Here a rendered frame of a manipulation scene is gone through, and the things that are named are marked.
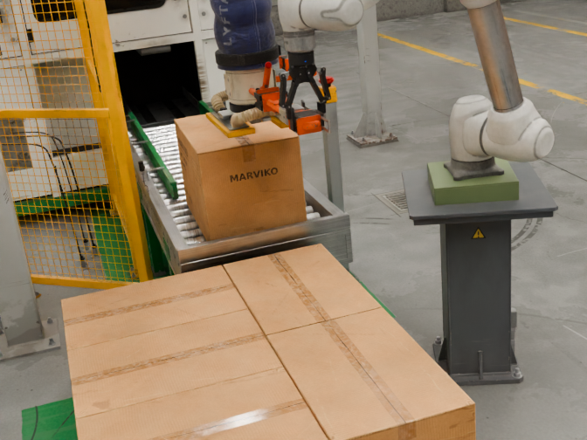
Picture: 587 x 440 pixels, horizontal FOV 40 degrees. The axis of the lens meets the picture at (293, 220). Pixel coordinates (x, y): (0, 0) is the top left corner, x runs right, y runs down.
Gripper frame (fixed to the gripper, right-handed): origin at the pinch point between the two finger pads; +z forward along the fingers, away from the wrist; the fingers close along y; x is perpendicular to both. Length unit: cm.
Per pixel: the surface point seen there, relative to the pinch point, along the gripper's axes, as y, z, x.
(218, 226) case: 18, 55, -69
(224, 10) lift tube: 9, -28, -52
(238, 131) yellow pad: 11.5, 11.5, -42.5
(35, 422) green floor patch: 100, 119, -67
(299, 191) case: -16, 47, -68
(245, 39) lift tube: 4, -18, -49
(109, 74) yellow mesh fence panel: 44, 2, -138
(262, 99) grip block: 4.8, -0.8, -30.4
